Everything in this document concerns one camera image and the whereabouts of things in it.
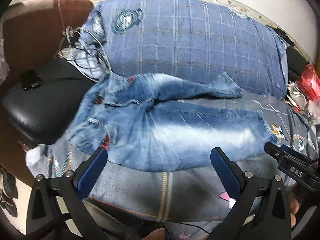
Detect blue denim jeans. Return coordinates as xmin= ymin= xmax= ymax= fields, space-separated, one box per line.
xmin=67 ymin=73 xmax=278 ymax=172

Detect person's right hand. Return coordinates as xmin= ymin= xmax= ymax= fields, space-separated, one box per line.
xmin=290 ymin=198 xmax=300 ymax=228

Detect person's left hand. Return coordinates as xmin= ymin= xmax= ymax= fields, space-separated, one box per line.
xmin=142 ymin=228 xmax=166 ymax=240

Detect white cloth scrap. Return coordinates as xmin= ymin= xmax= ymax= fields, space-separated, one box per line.
xmin=25 ymin=144 xmax=60 ymax=174

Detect red plastic bag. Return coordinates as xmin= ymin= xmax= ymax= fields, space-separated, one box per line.
xmin=298 ymin=65 xmax=320 ymax=101

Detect brown upholstered headboard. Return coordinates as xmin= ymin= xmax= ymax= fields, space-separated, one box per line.
xmin=1 ymin=0 xmax=93 ymax=185

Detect blue plaid pillow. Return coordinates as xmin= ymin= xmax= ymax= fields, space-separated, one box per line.
xmin=79 ymin=0 xmax=289 ymax=99

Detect white tangled cable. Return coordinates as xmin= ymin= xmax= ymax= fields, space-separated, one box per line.
xmin=57 ymin=25 xmax=113 ymax=81

